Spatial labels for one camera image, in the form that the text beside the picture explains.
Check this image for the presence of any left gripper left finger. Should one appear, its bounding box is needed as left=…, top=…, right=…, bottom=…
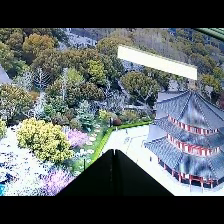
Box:
left=55, top=149, right=116, bottom=197

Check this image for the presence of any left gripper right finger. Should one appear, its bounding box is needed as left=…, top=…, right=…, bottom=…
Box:
left=114, top=149, right=175, bottom=197

